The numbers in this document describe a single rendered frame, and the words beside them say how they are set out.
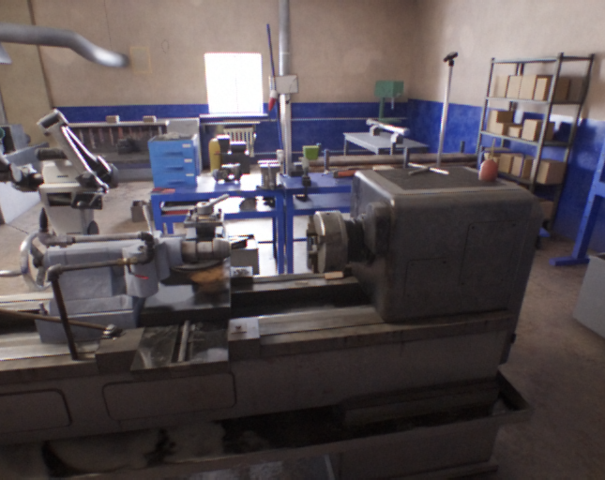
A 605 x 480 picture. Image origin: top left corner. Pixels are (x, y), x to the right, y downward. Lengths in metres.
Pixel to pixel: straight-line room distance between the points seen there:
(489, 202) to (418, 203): 0.27
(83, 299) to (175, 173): 2.04
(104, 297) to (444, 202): 1.25
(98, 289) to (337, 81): 7.69
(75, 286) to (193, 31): 7.32
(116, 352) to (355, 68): 8.02
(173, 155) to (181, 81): 5.19
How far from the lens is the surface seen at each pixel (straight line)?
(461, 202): 1.46
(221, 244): 1.51
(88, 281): 1.57
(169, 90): 8.56
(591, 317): 3.48
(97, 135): 5.84
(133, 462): 1.74
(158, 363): 1.36
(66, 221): 2.54
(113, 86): 8.76
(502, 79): 5.92
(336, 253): 1.47
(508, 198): 1.57
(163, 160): 3.44
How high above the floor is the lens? 1.70
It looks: 22 degrees down
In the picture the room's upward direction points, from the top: straight up
